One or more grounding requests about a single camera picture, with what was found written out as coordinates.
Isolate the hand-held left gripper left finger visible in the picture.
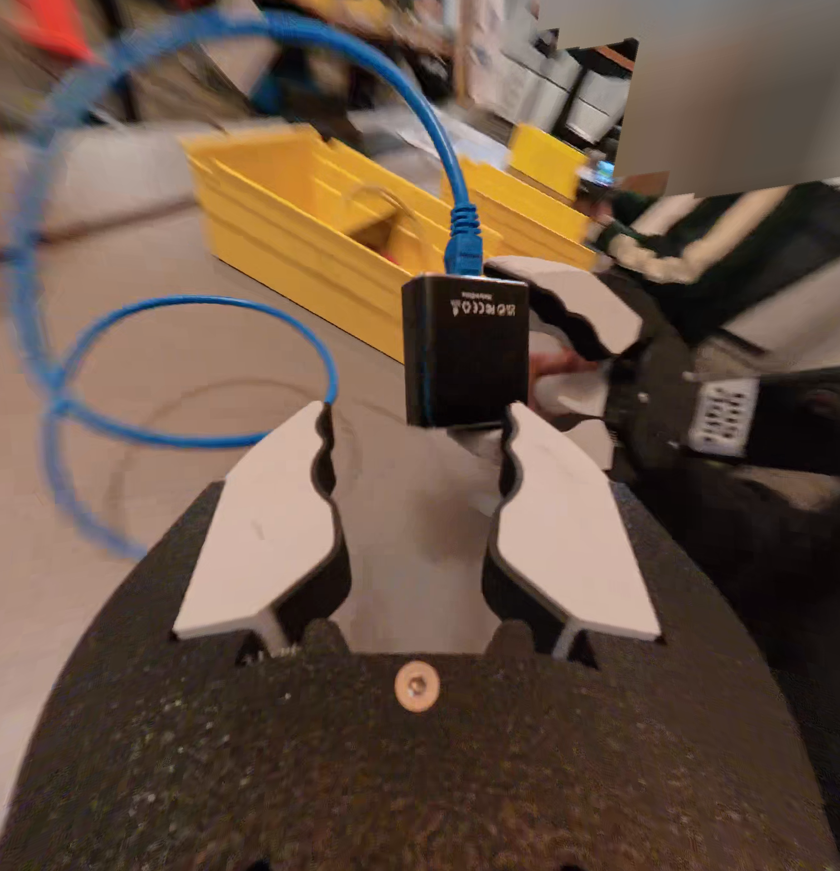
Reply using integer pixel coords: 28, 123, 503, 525
171, 400, 353, 657

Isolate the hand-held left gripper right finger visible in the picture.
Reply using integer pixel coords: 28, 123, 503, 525
483, 401, 662, 661

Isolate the orange traffic cone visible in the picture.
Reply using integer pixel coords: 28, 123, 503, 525
15, 0, 94, 62

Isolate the yellow plastic bin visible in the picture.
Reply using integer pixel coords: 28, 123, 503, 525
178, 122, 506, 365
454, 122, 598, 272

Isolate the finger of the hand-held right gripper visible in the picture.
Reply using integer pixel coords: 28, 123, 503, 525
529, 373, 615, 472
484, 255, 644, 362

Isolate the grey desk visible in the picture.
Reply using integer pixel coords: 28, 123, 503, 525
0, 122, 625, 817

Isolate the blue ethernet cable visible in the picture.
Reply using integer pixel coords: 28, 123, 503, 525
8, 10, 485, 559

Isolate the black ethernet splitter box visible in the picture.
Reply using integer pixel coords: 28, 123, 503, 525
401, 272, 531, 430

